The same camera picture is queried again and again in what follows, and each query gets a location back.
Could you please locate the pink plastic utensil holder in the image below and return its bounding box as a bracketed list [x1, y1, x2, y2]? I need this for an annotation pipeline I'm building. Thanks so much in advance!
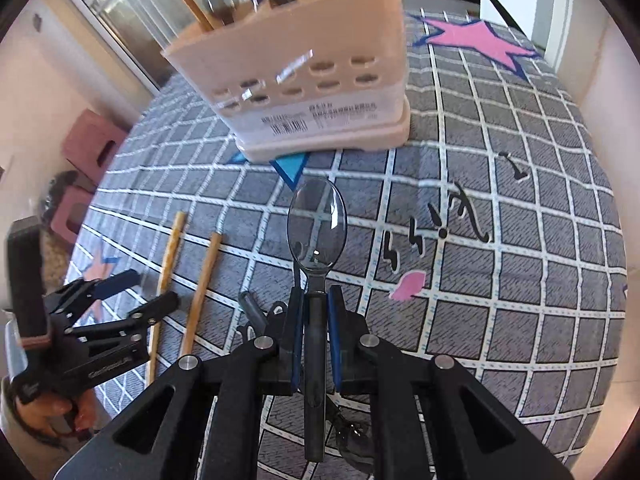
[160, 0, 412, 163]

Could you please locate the sliding glass door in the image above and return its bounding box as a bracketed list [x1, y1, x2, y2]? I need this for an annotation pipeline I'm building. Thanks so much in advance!
[55, 0, 211, 91]

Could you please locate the pink plastic stool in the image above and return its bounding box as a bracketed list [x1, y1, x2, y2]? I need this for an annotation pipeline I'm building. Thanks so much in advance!
[50, 185, 93, 241]

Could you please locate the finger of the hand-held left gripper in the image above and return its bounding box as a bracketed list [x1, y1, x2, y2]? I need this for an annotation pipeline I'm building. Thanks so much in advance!
[50, 269, 142, 316]
[65, 290, 182, 341]

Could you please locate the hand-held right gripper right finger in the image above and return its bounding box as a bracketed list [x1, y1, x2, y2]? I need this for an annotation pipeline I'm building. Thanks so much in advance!
[327, 285, 576, 480]

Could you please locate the person's left hand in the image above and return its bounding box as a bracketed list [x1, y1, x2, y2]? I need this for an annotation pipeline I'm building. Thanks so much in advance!
[19, 389, 97, 438]

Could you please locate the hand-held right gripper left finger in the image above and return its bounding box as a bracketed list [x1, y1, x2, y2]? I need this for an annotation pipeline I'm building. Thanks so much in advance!
[52, 287, 304, 480]

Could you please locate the stack of pink plastic stools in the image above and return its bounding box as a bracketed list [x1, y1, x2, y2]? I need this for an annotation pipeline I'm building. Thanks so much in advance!
[62, 109, 128, 181]

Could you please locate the dark bag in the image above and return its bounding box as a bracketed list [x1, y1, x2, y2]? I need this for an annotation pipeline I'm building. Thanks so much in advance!
[42, 170, 81, 211]

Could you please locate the grey checked tablecloth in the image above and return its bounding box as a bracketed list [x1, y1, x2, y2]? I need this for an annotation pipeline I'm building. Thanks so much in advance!
[42, 7, 628, 480]

